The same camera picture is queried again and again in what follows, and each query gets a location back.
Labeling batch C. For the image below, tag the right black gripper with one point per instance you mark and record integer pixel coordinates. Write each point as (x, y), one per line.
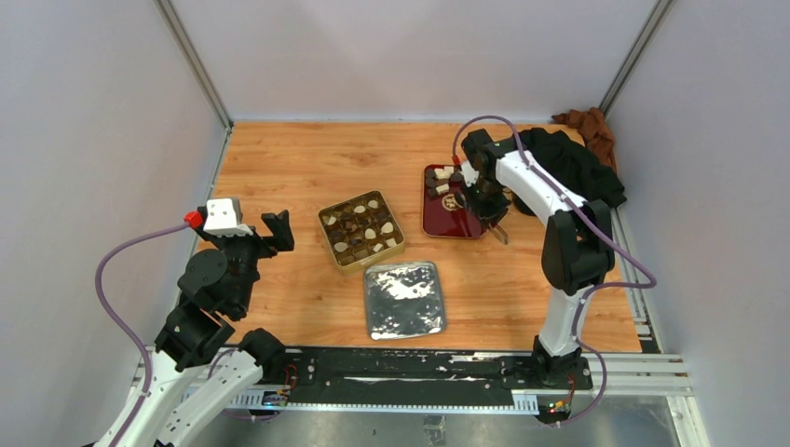
(488, 213)

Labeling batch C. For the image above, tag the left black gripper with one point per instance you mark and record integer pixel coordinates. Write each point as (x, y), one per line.
(279, 225)

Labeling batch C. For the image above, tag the red chocolate tray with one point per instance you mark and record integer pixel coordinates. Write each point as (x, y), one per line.
(442, 214)

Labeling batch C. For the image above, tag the gold chocolate tin box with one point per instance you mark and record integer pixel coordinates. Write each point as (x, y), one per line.
(359, 254)

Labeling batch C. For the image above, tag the metal tongs black tips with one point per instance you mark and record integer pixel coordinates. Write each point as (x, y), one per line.
(500, 234)

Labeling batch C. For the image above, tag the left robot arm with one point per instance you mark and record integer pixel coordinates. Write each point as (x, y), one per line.
(187, 378)

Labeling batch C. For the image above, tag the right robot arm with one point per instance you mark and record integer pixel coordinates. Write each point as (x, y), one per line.
(575, 256)

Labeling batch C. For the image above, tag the black cloth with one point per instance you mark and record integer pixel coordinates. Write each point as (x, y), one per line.
(574, 166)

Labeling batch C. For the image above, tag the brown cloth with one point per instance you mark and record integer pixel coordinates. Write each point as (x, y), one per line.
(594, 130)

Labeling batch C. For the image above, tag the silver tin lid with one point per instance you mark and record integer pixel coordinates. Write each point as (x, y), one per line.
(403, 300)

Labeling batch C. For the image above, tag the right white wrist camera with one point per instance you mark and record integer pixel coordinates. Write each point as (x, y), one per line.
(479, 167)

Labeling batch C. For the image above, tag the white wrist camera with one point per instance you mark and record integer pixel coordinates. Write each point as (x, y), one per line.
(479, 167)
(220, 217)

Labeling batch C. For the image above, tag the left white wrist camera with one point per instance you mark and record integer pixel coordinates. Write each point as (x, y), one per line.
(220, 217)

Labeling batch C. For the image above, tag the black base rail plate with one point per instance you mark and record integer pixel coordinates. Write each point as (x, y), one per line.
(416, 378)

